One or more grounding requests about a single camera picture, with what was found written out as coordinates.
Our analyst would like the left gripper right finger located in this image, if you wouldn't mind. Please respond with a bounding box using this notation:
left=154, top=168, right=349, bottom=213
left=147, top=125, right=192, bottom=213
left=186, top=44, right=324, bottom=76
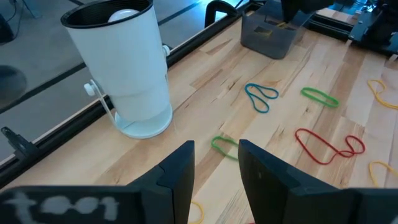
left=238, top=139, right=398, bottom=224

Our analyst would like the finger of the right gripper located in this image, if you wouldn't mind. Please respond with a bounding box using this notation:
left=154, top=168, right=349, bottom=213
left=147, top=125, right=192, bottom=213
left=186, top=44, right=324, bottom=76
left=281, top=0, right=312, bottom=23

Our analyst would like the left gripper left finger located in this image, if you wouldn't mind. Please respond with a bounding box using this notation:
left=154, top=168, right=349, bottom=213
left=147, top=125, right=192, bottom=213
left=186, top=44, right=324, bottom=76
left=0, top=139, right=196, bottom=224

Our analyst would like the red rubber band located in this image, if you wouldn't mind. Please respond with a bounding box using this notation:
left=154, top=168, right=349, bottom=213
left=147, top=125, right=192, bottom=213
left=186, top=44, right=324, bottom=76
left=294, top=128, right=366, bottom=166

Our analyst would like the teal rubber band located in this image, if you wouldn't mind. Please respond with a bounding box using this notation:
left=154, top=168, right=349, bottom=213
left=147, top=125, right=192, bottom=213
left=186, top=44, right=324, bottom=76
left=244, top=82, right=280, bottom=114

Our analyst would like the green rubber band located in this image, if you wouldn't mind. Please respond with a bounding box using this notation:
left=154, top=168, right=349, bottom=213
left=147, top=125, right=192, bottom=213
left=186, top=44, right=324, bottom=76
left=300, top=86, right=341, bottom=109
left=211, top=135, right=240, bottom=162

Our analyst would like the grey plastic bin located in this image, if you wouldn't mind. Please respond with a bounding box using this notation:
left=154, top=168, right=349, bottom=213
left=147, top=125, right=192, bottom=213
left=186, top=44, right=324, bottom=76
left=240, top=0, right=313, bottom=60

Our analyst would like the white cylindrical container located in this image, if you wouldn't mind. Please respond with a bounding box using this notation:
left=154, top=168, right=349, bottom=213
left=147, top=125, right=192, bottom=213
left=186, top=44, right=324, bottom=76
left=60, top=0, right=174, bottom=140

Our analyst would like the dark round blurry object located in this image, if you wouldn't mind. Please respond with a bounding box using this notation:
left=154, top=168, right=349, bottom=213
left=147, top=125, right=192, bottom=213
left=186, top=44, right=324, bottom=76
left=0, top=64, right=28, bottom=101

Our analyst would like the black aluminium table frame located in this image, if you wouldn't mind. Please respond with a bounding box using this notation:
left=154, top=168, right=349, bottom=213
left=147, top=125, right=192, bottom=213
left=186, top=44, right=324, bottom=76
left=0, top=0, right=398, bottom=190

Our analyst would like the black flat bracket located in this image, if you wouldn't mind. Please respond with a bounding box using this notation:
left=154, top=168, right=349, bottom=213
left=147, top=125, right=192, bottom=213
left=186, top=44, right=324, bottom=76
left=0, top=126, right=39, bottom=160

